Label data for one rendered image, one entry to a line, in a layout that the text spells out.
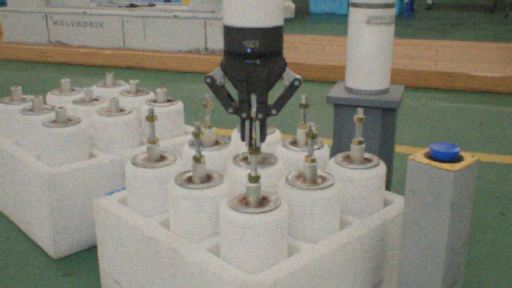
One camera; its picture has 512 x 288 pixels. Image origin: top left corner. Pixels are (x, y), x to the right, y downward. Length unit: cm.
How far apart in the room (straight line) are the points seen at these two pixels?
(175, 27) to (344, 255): 222
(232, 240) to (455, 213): 30
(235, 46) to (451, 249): 40
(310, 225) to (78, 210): 53
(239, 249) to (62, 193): 49
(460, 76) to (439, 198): 185
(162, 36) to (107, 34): 31
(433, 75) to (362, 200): 173
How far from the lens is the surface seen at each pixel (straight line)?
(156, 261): 91
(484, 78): 264
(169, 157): 98
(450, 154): 82
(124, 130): 125
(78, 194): 120
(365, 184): 94
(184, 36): 295
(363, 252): 92
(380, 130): 120
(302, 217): 86
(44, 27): 336
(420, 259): 87
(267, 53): 72
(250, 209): 78
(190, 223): 87
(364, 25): 118
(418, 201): 83
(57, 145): 120
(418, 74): 264
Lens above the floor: 59
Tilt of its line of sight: 19 degrees down
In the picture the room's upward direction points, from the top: straight up
